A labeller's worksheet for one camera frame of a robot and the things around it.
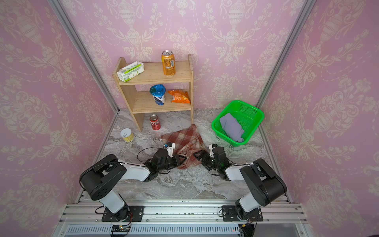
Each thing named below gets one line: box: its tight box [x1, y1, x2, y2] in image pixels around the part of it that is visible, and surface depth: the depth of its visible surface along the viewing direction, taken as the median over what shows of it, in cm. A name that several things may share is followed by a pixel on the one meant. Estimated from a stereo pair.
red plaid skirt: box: [160, 124, 206, 170], surface depth 101 cm
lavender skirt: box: [220, 113, 245, 143], surface depth 104 cm
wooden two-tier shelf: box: [112, 54, 194, 133], surface depth 81 cm
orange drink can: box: [161, 49, 176, 77], surface depth 73 cm
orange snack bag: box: [167, 89, 191, 104], surface depth 94 cm
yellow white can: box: [120, 127, 135, 143], surface depth 102 cm
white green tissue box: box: [116, 61, 145, 83], surface depth 76 cm
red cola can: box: [149, 114, 162, 131], surface depth 104 cm
